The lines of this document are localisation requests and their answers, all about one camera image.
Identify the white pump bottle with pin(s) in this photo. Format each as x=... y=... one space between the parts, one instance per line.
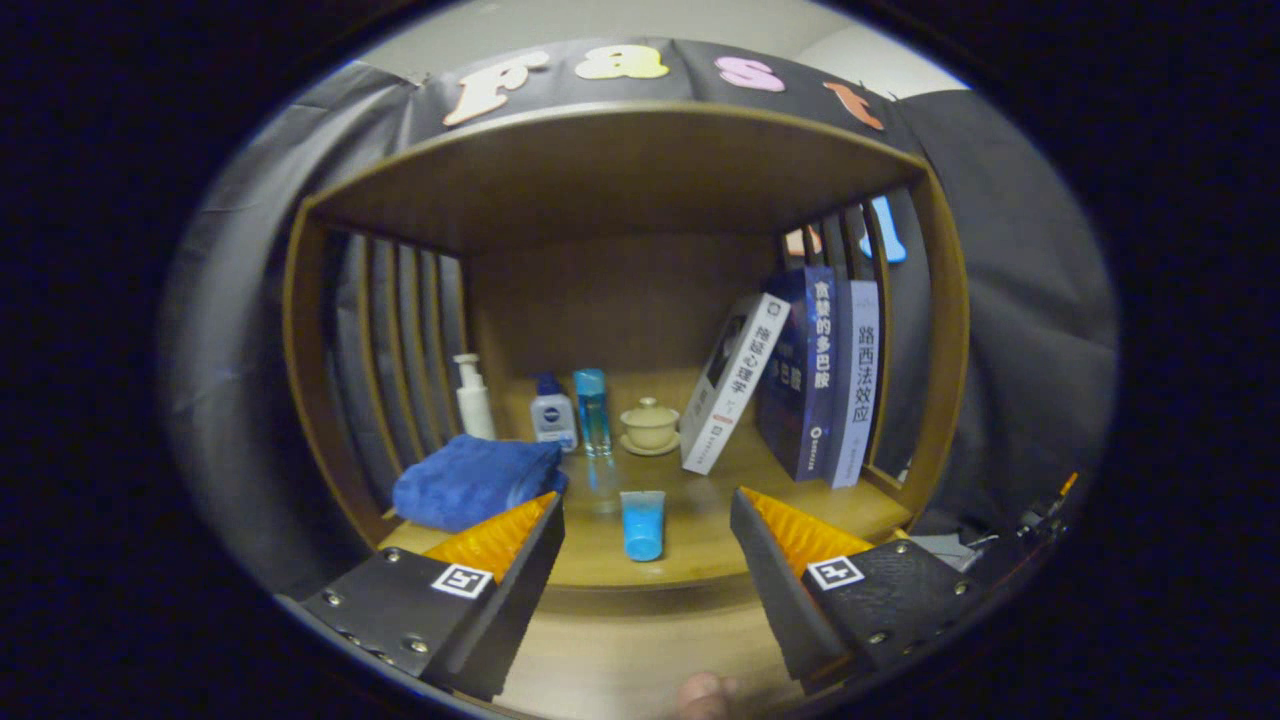
x=475 y=405

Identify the dark blue book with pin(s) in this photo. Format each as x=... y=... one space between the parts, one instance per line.
x=810 y=380

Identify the black and orange clamp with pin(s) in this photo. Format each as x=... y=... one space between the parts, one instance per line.
x=1050 y=505

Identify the white bottle with blue cap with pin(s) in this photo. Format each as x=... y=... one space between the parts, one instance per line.
x=553 y=420

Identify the beige lidded teacup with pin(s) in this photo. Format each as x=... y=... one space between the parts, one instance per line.
x=650 y=428

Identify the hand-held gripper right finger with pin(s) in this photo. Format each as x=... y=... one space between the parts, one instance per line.
x=775 y=600

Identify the light purple book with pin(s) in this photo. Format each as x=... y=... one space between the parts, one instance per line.
x=857 y=390

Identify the wooden cabinet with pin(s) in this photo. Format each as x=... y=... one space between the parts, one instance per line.
x=620 y=170

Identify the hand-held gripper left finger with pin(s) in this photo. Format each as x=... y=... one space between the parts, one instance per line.
x=520 y=600

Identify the rolled blue towel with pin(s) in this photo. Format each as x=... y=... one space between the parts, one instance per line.
x=465 y=485

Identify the wooden countertop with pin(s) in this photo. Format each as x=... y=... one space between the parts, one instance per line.
x=690 y=520

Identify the white book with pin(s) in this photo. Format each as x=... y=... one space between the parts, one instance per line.
x=730 y=390

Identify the black backdrop cloth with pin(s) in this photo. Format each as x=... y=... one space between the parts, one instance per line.
x=240 y=330

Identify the clear blue bottle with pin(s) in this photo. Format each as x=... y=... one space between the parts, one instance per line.
x=593 y=415

